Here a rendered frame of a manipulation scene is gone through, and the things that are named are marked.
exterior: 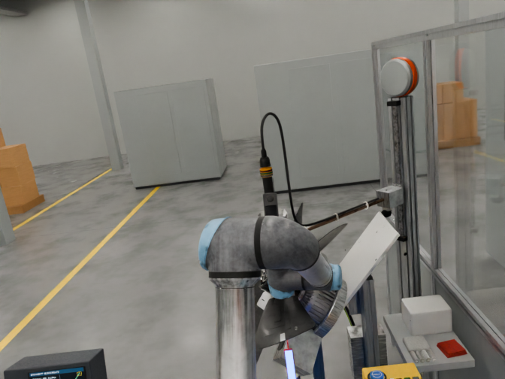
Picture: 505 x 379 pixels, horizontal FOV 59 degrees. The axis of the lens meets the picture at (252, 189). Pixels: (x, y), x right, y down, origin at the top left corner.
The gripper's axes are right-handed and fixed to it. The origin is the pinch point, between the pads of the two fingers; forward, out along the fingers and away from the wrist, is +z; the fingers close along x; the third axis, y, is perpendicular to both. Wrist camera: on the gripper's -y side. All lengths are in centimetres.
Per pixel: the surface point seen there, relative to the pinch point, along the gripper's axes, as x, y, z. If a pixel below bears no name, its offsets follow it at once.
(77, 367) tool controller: -61, 26, -43
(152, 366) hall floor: -104, 151, 129
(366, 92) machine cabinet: 158, 8, 537
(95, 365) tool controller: -57, 28, -40
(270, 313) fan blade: -4.9, 33.0, -14.1
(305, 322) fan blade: 6.3, 31.9, -24.3
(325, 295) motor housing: 15.6, 36.1, -0.5
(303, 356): 5, 53, -13
